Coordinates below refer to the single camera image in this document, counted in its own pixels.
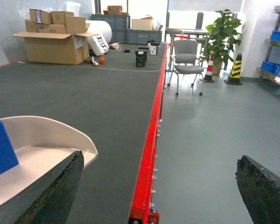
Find blue storage bin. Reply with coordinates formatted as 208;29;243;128
260;61;278;73

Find white foam roll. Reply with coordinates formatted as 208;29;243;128
86;20;112;56

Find black box on table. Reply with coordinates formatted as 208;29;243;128
135;50;147;67

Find metal shelf rack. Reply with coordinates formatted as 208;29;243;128
256;5;280;85

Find red white traffic cone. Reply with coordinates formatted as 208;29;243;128
203;56;215;83

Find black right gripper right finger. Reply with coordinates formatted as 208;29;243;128
235;155;280;224

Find large cardboard box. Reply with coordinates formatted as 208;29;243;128
12;31;97;65

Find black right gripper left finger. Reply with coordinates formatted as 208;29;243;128
15;150;84;224

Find blue plastic part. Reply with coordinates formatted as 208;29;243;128
0;121;19;175

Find beige plastic dustpan tray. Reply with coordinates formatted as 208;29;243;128
0;116;98;206

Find orange bottle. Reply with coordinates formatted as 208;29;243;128
99;54;105;64

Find grey office chair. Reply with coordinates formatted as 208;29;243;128
167;39;204;97

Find red table frame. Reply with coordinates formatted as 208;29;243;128
128;42;168;224

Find potted green plant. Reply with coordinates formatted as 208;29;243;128
202;9;242;75

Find grey storage crates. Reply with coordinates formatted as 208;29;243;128
90;14;162;45

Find yellow black traffic cone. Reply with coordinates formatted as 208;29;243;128
224;53;242;85

